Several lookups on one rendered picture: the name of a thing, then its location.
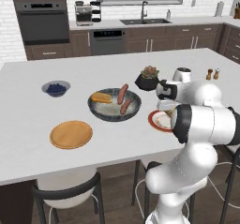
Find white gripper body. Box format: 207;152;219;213
157;98;178;112

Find round wooden plate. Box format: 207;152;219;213
49;120;94;150

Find red rimmed white plate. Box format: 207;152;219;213
147;109;174;133

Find steel wall oven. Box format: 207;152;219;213
12;0;71;46

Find dark steel sink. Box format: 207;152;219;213
119;17;173;26

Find long red sausage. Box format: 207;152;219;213
116;82;129;106

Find yellow bun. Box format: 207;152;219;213
90;91;113;105

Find small blue bowl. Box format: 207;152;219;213
40;80;72;98

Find brown base cupboards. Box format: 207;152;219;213
23;22;240;65

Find brown pepper shaker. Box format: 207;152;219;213
205;67;214;82

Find steel dishwasher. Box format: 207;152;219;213
90;29;127;56

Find dark blueberries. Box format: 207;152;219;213
46;82;68;95

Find short red sausage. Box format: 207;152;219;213
119;97;133;115

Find wooden knife block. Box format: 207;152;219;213
232;2;240;20

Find dark tap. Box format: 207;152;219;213
140;0;149;21

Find silver coffee machine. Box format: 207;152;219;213
74;0;102;27

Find succulent in black pot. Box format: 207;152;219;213
134;65;160;92

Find white paper towel roll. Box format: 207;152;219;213
214;0;225;18

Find large grey speckled bowl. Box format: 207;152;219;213
87;87;143;123

